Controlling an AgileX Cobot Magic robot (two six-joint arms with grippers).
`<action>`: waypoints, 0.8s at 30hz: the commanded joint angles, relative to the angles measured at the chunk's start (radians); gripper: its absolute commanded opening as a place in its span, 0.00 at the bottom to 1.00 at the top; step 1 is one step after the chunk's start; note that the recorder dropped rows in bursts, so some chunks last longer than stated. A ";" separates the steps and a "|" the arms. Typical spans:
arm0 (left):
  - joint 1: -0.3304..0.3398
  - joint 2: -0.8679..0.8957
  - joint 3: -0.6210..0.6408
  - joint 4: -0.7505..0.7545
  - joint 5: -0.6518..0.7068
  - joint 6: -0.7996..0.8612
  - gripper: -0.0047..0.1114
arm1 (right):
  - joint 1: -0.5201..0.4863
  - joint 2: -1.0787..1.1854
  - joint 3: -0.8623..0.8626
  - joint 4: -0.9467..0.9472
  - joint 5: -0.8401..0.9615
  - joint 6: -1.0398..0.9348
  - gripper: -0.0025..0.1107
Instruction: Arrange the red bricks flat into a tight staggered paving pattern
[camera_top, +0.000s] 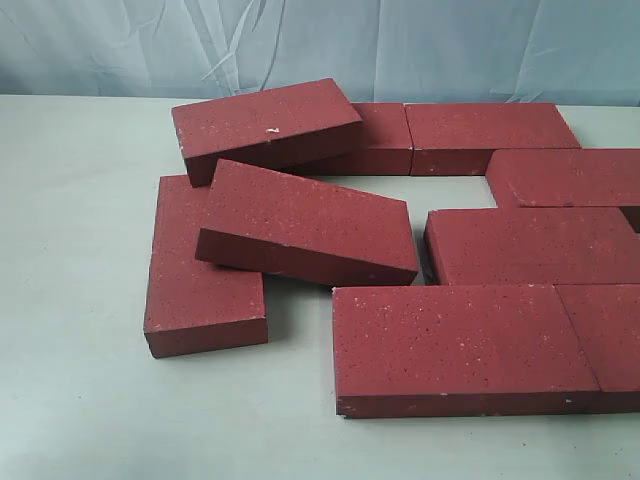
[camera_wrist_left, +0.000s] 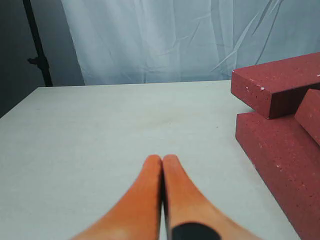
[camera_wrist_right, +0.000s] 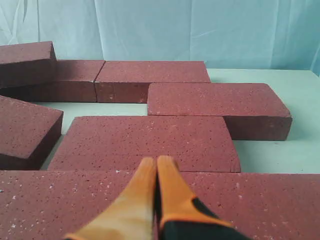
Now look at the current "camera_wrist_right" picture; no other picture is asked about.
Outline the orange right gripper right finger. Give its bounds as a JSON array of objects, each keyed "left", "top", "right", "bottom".
[{"left": 156, "top": 155, "right": 249, "bottom": 240}]

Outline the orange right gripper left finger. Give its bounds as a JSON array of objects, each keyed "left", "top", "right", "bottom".
[{"left": 64, "top": 157, "right": 157, "bottom": 240}]

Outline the middle row red brick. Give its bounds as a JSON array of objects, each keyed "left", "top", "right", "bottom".
[{"left": 48, "top": 116, "right": 241, "bottom": 173}]

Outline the right second row brick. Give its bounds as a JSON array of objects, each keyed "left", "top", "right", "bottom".
[{"left": 147, "top": 83, "right": 293, "bottom": 141}]

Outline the white backdrop curtain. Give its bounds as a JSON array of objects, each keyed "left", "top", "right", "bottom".
[{"left": 0, "top": 0, "right": 320, "bottom": 74}]

